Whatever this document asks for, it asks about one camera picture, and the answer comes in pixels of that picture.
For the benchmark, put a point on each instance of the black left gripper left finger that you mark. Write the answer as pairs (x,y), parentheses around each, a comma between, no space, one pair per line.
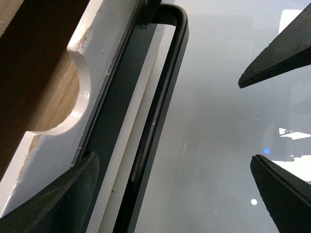
(61,207)

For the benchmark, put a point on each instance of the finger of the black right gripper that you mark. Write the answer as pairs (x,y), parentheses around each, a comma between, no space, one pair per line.
(287,198)

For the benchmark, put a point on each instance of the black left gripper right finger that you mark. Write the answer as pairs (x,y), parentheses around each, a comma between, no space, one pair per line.
(290,50)

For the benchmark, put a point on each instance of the white-front wooden drawer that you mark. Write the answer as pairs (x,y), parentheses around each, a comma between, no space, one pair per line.
(56,57)

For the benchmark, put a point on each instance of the black metal drawer handle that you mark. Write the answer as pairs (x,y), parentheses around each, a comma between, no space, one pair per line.
(104,126)

